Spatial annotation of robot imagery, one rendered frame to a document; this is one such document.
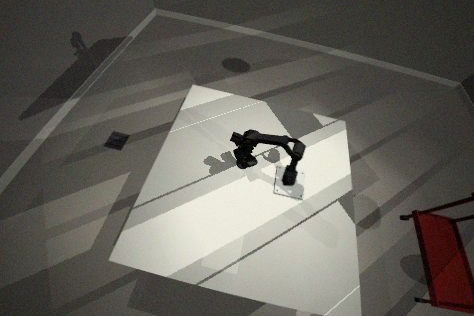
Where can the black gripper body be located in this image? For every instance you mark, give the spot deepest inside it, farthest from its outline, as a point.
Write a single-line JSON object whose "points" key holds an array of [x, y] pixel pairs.
{"points": [[251, 161]]}

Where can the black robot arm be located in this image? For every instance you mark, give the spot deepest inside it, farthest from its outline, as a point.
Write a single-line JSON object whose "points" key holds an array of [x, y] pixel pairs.
{"points": [[251, 138]]}

